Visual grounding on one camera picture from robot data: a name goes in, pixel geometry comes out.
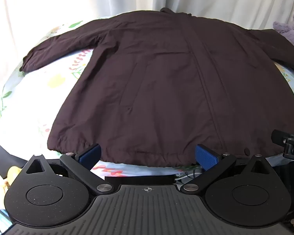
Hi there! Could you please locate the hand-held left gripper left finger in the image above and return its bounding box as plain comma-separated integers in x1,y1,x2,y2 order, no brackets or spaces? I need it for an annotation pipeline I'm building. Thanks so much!
26,144,115,196

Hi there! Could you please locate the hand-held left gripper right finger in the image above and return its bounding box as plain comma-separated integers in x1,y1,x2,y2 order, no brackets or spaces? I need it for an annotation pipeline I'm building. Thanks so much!
181,144,269,195

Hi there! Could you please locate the purple plush toy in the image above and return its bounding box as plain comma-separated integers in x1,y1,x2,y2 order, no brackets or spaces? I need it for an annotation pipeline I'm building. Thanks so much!
273,13,294,54

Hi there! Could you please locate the yellow object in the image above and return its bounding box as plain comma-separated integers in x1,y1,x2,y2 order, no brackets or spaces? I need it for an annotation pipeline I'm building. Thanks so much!
6,166,23,180

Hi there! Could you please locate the floral bed sheet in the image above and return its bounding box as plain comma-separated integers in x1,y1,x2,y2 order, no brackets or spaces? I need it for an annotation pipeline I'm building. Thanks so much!
0,17,294,180

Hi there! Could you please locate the dark brown jacket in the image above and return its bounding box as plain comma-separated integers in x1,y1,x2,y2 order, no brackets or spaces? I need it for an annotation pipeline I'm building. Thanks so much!
19,7,294,169

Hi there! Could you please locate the white cable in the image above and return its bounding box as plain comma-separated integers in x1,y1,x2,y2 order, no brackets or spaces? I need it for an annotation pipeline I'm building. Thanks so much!
174,169,199,184

